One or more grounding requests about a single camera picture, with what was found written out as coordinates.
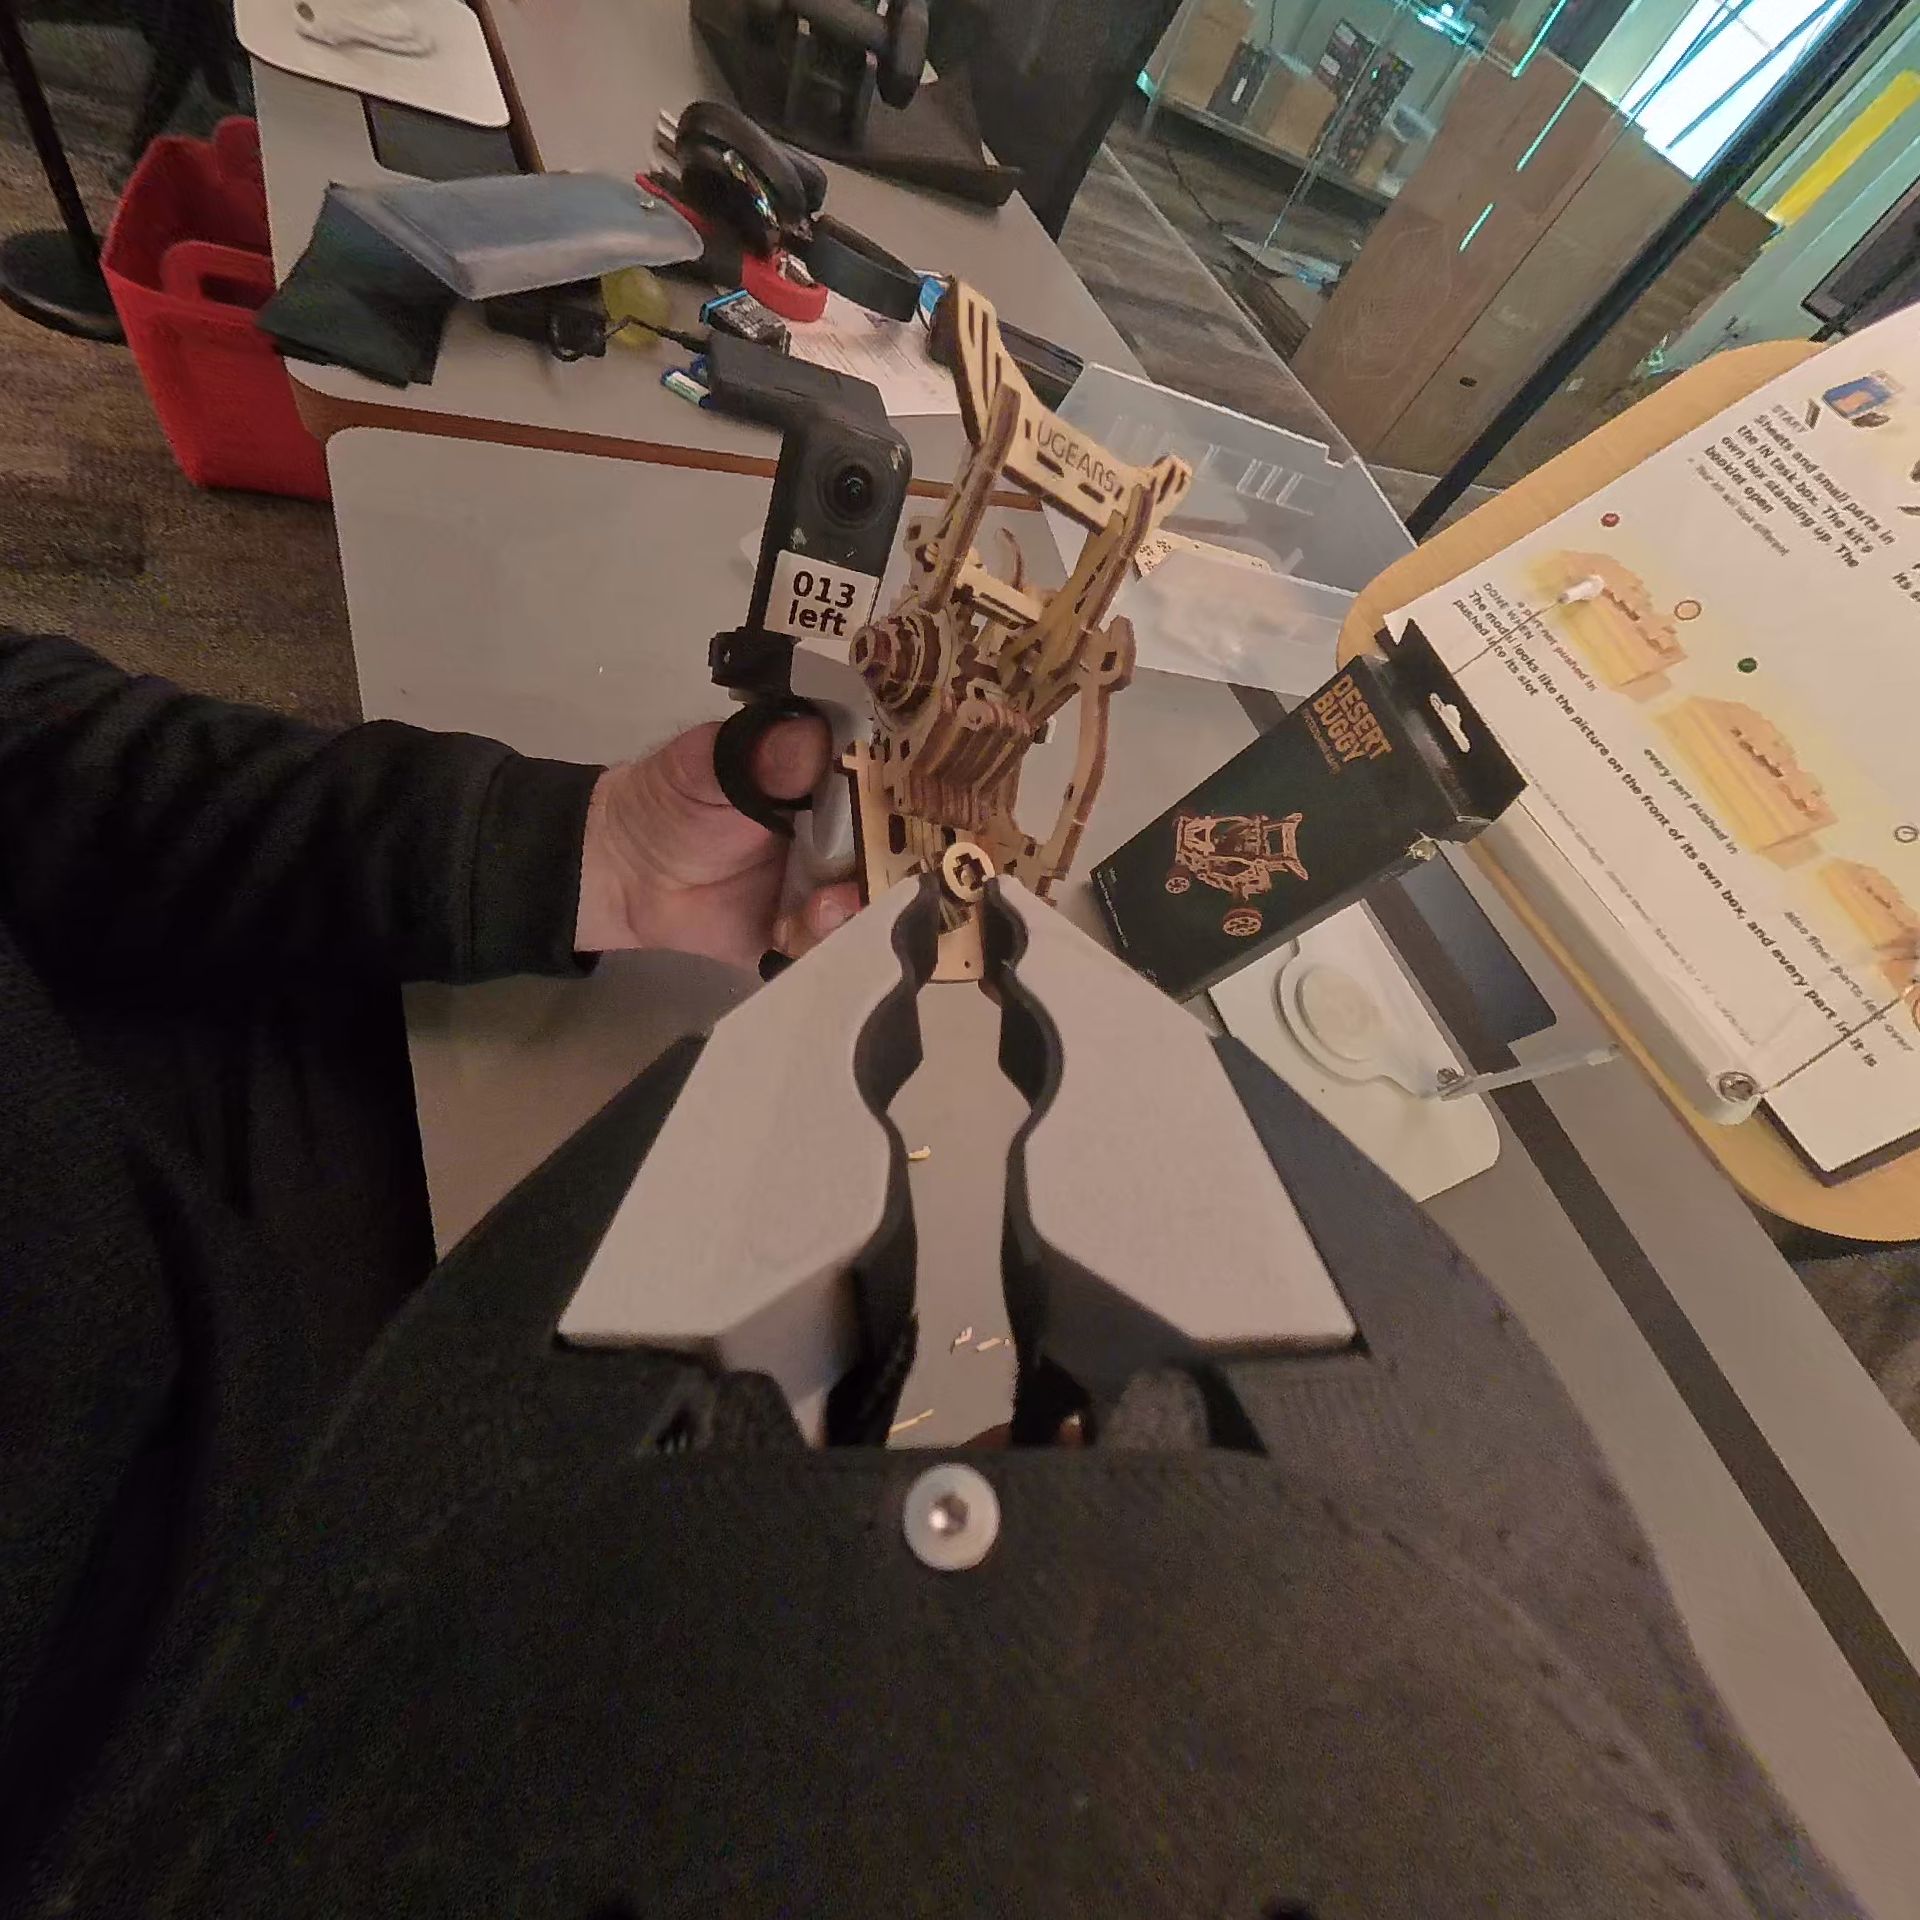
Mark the black dumbbell rack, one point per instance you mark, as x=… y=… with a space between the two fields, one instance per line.
x=839 y=76

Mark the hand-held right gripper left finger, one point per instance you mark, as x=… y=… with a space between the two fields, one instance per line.
x=735 y=1185

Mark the red plastic crate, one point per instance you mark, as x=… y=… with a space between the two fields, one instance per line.
x=195 y=330

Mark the black rectangular case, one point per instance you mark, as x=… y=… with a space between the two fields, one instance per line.
x=751 y=381

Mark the grey pouch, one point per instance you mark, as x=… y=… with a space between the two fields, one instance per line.
x=510 y=233

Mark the pale perforated wooden sheet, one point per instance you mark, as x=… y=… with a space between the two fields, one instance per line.
x=1214 y=556

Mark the dark model kit box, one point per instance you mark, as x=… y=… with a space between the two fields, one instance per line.
x=1276 y=840

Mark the wooden book stand white base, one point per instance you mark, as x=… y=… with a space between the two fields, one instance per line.
x=1426 y=598

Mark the black round stand foot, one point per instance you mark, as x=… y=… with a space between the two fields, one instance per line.
x=54 y=284

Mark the person's left hand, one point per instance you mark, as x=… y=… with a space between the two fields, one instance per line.
x=675 y=854

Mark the black mesh chair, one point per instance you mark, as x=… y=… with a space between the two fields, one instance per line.
x=1079 y=106

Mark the black headphones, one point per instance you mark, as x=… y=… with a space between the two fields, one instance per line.
x=751 y=180

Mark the clear plastic container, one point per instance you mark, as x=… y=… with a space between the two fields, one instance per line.
x=1291 y=523

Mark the dark green cloth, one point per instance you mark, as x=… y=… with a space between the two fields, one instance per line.
x=346 y=323

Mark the white printed instruction page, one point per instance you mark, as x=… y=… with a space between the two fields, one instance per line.
x=1725 y=721

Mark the person's left forearm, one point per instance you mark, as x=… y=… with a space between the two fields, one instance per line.
x=301 y=840

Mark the brown wooden model assembly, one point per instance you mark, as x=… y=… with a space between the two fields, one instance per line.
x=991 y=705

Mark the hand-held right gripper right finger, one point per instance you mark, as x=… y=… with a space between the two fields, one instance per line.
x=1184 y=1201

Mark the large cardboard box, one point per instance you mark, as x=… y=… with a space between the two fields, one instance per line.
x=1500 y=269

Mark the person's black clothing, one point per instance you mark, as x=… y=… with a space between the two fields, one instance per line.
x=181 y=1425

